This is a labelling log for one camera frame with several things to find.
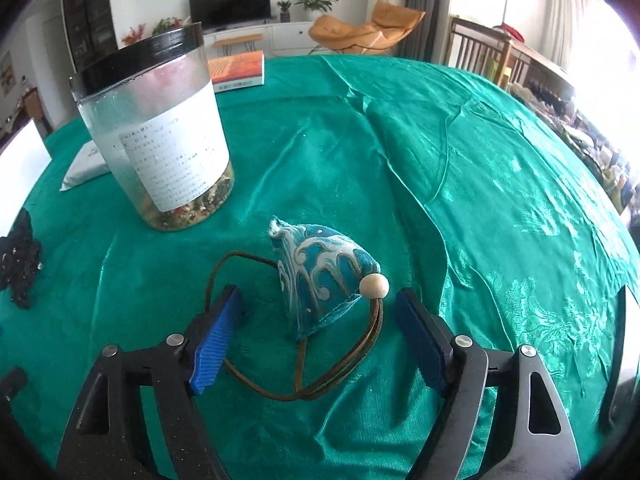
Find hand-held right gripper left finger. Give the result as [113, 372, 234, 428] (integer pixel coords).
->
[56, 284, 244, 480]

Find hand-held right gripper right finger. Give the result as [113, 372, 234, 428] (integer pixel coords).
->
[394, 287, 583, 480]

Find blue pouch with wooden bead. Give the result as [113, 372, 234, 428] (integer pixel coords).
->
[205, 216, 390, 402]

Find black fuzzy yarn ball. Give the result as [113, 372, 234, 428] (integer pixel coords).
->
[0, 208, 43, 309]

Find white soft packet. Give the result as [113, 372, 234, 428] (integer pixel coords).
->
[60, 141, 112, 192]

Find green patterned tablecloth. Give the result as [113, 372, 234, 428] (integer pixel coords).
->
[0, 55, 640, 480]

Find clear jar with black lid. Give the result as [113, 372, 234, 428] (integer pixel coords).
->
[69, 21, 235, 232]

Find white panel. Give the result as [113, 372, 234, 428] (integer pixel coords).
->
[0, 119, 53, 241]

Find pile of mixed goods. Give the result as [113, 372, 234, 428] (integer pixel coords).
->
[510, 80, 640, 216]

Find orange book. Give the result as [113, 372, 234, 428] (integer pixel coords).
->
[206, 51, 265, 93]

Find wooden bench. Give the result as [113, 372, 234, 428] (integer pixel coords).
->
[212, 34, 263, 57]

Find wooden slatted chair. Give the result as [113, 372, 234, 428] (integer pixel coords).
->
[449, 16, 513, 92]

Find white television cabinet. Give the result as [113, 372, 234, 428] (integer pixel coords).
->
[202, 17, 326, 58]

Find orange rocking chair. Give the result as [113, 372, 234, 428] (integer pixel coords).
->
[307, 1, 426, 57]

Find red flowering plant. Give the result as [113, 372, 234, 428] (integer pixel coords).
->
[151, 16, 191, 37]

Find grey curtain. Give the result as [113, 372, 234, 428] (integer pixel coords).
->
[406, 0, 453, 66]

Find flat screen television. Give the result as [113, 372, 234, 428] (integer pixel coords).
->
[188, 0, 272, 27]

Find dark display shelf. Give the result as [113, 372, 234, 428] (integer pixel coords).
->
[61, 0, 118, 73]

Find large potted plant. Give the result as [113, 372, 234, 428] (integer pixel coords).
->
[294, 0, 338, 15]

